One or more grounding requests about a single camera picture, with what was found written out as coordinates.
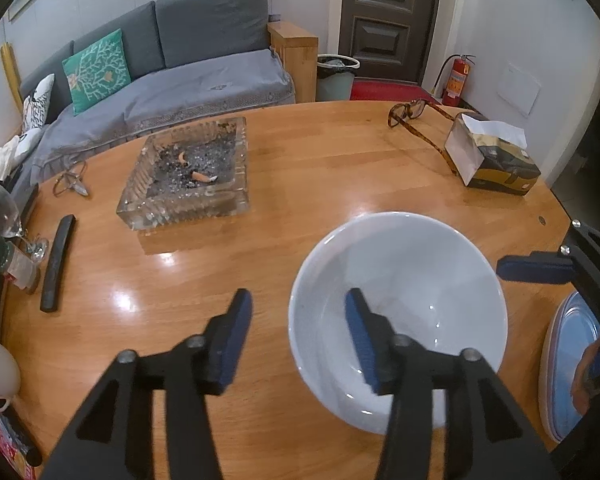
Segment grey trash bin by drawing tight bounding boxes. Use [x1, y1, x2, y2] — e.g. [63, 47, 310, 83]
[316, 54, 361, 102]

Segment yellow pole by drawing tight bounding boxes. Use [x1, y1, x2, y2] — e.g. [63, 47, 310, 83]
[0, 44, 22, 113]

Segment red printed packet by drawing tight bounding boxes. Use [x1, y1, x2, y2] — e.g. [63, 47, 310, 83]
[0, 400, 36, 480]

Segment grey sofa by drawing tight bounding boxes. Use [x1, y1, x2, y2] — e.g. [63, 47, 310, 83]
[19, 0, 297, 186]

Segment red fire extinguisher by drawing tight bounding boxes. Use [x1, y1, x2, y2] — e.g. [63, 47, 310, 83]
[434, 54, 477, 107]

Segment dark brown door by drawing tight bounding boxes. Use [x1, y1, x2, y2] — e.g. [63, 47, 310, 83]
[337, 0, 443, 86]

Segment red door mat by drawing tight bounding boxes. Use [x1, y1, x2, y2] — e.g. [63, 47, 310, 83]
[349, 77, 438, 103]

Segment teal patterned cushion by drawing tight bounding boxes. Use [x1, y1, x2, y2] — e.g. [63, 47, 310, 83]
[61, 28, 132, 115]

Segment glass ashtray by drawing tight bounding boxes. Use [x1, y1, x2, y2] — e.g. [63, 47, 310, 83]
[116, 116, 251, 232]

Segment wooden side table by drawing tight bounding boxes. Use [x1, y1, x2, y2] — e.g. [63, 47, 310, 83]
[267, 20, 320, 106]

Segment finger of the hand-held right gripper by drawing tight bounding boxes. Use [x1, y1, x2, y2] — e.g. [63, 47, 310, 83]
[496, 219, 600, 322]

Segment white wall panel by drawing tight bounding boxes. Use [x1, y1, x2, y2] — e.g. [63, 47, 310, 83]
[497, 62, 541, 117]

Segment purple plate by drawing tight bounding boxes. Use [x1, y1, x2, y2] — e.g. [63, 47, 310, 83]
[538, 290, 581, 443]

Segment blue plate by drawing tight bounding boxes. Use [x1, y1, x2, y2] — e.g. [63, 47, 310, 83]
[550, 294, 600, 436]

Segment small glass jar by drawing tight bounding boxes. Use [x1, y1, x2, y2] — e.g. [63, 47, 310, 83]
[0, 240, 41, 295]

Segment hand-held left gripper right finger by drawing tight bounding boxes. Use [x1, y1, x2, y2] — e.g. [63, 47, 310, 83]
[344, 287, 566, 480]

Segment white bowl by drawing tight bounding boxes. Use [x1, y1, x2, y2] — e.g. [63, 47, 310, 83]
[288, 211, 508, 435]

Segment white cloth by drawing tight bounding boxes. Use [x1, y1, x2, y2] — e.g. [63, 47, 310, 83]
[0, 135, 22, 181]

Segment black and white cushion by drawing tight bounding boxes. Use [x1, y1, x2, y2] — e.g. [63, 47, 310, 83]
[21, 73, 56, 133]

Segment wire frame glasses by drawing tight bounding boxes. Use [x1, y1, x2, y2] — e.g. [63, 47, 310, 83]
[52, 162, 92, 198]

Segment tortoiseshell glasses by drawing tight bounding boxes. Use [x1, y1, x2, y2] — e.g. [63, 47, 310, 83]
[386, 99, 461, 177]

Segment wine glass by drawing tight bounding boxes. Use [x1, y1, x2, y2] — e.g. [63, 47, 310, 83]
[0, 184, 49, 262]

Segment grey sofa cover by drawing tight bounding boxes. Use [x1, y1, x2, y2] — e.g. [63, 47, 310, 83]
[30, 47, 297, 186]

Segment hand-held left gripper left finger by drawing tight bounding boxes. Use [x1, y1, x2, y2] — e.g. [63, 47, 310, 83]
[40, 287, 254, 480]

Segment black and gold tissue box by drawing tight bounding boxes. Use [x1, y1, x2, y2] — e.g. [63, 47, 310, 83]
[444, 112, 542, 196]

